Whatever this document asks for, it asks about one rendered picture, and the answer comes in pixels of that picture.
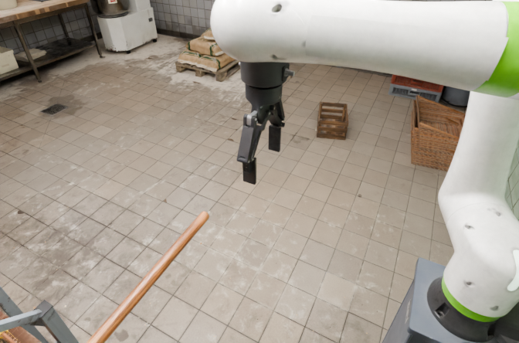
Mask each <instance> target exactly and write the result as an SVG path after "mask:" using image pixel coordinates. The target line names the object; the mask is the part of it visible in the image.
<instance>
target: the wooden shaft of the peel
mask: <svg viewBox="0 0 519 343"><path fill-rule="evenodd" d="M208 219H209V214H208V213H207V212H205V211H203V212H201V213H200V214H199V215H198V217H197V218H196V219H195V220H194V221H193V222H192V224H191V225H190V226H189V227H188V228H187V229H186V230H185V231H184V232H183V233H182V234H181V235H180V237H179V238H178V239H177V240H176V241H175V242H174V244H173V245H172V246H171V247H170V248H169V249H168V251H167V252H166V253H165V254H164V255H163V256H162V258H161V259H160V260H159V261H158V262H157V263H156V264H155V265H154V266H153V267H152V268H151V270H150V271H149V272H148V273H147V274H146V275H145V277H144V278H143V279H142V280H141V281H140V282H139V284H138V285H137V286H136V287H135V288H134V289H133V290H132V291H131V292H130V293H129V294H128V295H127V297H126V298H125V299H124V300H123V301H122V302H121V304H120V305H119V306H118V307H117V308H116V310H115V311H114V312H113V313H112V314H111V315H110V316H109V318H108V319H107V320H105V322H104V323H103V324H102V325H101V326H100V327H99V328H98V330H97V331H96V332H95V333H94V334H93V335H92V337H91V338H90V339H89V340H88V341H87V342H86V343H104V342H105V341H106V340H107V339H108V338H109V337H110V336H111V335H112V334H113V332H114V331H115V330H116V329H117V327H118V326H119V325H120V323H121V322H122V321H123V320H124V319H125V318H126V316H128V315H129V313H130V312H131V311H132V310H133V308H134V307H135V306H136V305H137V303H138V302H139V301H140V300H141V298H142V297H143V296H144V295H145V294H146V293H147V292H148V291H149V289H150V288H151V287H152V286H153V284H154V283H155V282H156V281H157V280H158V278H159V277H160V276H161V275H162V274H163V273H164V272H165V270H166V269H167V268H168V267H169V265H170V264H171V263H172V262H173V261H174V259H175V258H176V257H177V256H178V254H179V253H180V252H181V251H182V250H183V249H184V248H185V246H186V245H187V244H188V243H189V242H190V240H191V239H192V238H193V237H194V235H195V234H196V233H197V232H198V231H199V230H200V229H201V228H202V226H203V225H204V224H205V223H206V221H207V220H208Z"/></svg>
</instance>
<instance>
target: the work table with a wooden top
mask: <svg viewBox="0 0 519 343"><path fill-rule="evenodd" d="M16 1H17V5H18V6H17V7H14V8H11V9H6V10H0V29H2V28H5V27H9V26H12V25H13V26H14V28H15V31H16V33H17V35H18V37H19V40H20V42H21V44H22V47H23V49H24V51H25V54H26V56H27V58H28V60H29V62H26V61H21V60H17V59H16V62H17V64H18V66H19V68H17V69H15V70H11V71H8V72H7V73H3V74H0V81H2V80H5V79H8V78H10V77H12V76H16V75H19V74H20V73H24V72H26V71H29V70H33V72H34V74H35V76H36V79H37V80H38V82H39V83H41V82H42V81H41V80H40V79H41V77H40V75H39V72H38V70H37V69H36V68H37V67H40V66H43V65H46V64H47V63H51V62H54V61H56V60H58V59H62V58H64V57H67V56H70V55H73V54H75V53H78V52H81V51H83V50H85V49H89V48H91V47H94V46H96V47H97V52H98V54H99V55H100V58H102V56H101V55H102V52H101V49H100V45H99V42H98V39H97V34H96V32H95V28H94V26H93V21H92V19H91V15H90V11H89V8H88V5H87V3H88V2H89V1H90V0H48V1H44V2H38V1H33V0H16ZM83 7H84V8H85V11H86V16H87V18H88V21H89V24H90V28H91V31H92V34H93V38H94V42H95V43H94V42H87V41H83V40H80V39H73V38H70V37H69V35H68V32H67V30H66V26H65V23H64V21H63V17H62V15H61V13H63V12H68V11H72V10H75V9H78V8H83ZM56 14H58V16H59V20H60V23H61V26H62V27H63V31H64V34H65V38H62V39H58V40H56V41H53V42H49V43H46V44H43V45H41V46H37V47H34V48H33V49H40V50H45V51H46V53H45V55H44V56H40V57H39V58H37V59H32V56H31V54H30V52H29V49H28V47H27V45H26V43H25V40H24V38H23V36H22V33H21V31H20V28H19V26H18V24H21V23H24V22H29V21H32V20H36V19H41V18H45V17H48V16H51V15H56ZM24 51H22V52H24Z"/></svg>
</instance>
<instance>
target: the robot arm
mask: <svg viewBox="0 0 519 343"><path fill-rule="evenodd" d="M211 29H212V34H213V37H214V39H215V41H216V43H217V44H218V46H219V48H220V49H221V50H222V51H223V52H224V53H225V54H227V55H228V56H230V57H232V58H233V59H236V60H238V61H240V63H239V65H240V73H241V80H242V81H243V82H244V83H245V88H246V99H247V100H248V101H249V102H250V103H251V104H252V110H251V112H250V114H244V116H243V130H242V134H241V139H240V143H239V150H238V154H237V159H236V160H237V161H239V162H242V163H243V181H244V182H248V183H250V184H253V185H255V184H256V158H254V156H255V153H256V149H257V145H258V143H259V140H260V135H261V132H262V131H264V130H265V126H266V122H267V121H269V122H270V123H271V124H272V125H271V124H270V125H269V145H268V149H269V150H272V151H277V152H279V151H280V140H281V127H284V126H285V123H284V122H282V121H284V120H285V115H284V111H283V105H282V100H281V98H282V89H283V83H285V82H286V81H287V77H288V76H294V75H295V71H292V70H289V67H290V64H289V63H311V64H321V65H330V66H343V67H350V68H356V69H362V70H372V71H377V72H381V73H390V74H394V75H398V76H405V77H409V78H413V79H417V80H423V81H426V82H430V83H436V84H439V85H443V86H447V87H453V88H457V89H461V90H468V91H470V97H469V101H468V105H467V109H466V116H465V119H464V122H463V128H462V131H461V134H460V139H459V142H458V145H457V147H456V151H455V154H454V156H453V160H452V162H451V165H450V167H449V171H448V172H447V174H446V177H445V179H444V182H443V184H442V186H441V188H440V190H439V194H438V203H439V207H440V210H441V213H442V215H443V219H444V222H445V224H446V228H447V230H448V233H449V237H450V239H451V242H452V244H453V248H454V254H453V256H452V258H451V259H450V261H449V262H448V264H447V266H446V268H445V270H444V273H443V276H442V277H438V278H436V279H435V280H434V281H433V282H432V283H431V284H430V286H429V289H428V291H427V302H428V305H429V309H430V310H431V312H432V314H433V316H434V317H435V318H436V320H437V321H438V322H439V323H440V324H441V325H442V326H443V327H444V328H445V329H446V330H447V331H449V332H451V333H452V334H454V335H455V336H457V337H459V338H462V339H464V340H467V341H472V342H485V341H489V340H491V339H492V338H494V337H495V338H496V339H497V340H498V341H499V342H500V343H519V222H518V220H517V219H516V217H515V216H514V214H513V213H512V211H511V209H510V207H509V205H508V204H507V202H506V200H505V198H504V196H505V191H506V186H507V179H508V175H509V172H510V169H511V163H512V160H513V157H514V152H515V150H516V147H517V143H518V140H519V0H493V1H465V2H403V1H386V0H215V3H214V5H213V7H212V12H211ZM256 124H262V125H261V126H259V125H256Z"/></svg>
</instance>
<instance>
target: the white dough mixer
mask: <svg viewBox="0 0 519 343"><path fill-rule="evenodd" d="M90 3H91V6H92V9H93V11H94V12H95V13H97V14H98V16H97V20H98V23H99V26H100V31H101V34H102V37H103V41H104V45H105V47H106V50H110V51H114V52H120V51H126V52H127V54H129V53H131V51H130V49H133V48H135V47H137V46H140V45H143V44H145V43H146V42H150V41H152V40H153V42H157V38H158V34H157V30H156V25H155V21H154V13H153V9H152V8H151V4H150V0H90Z"/></svg>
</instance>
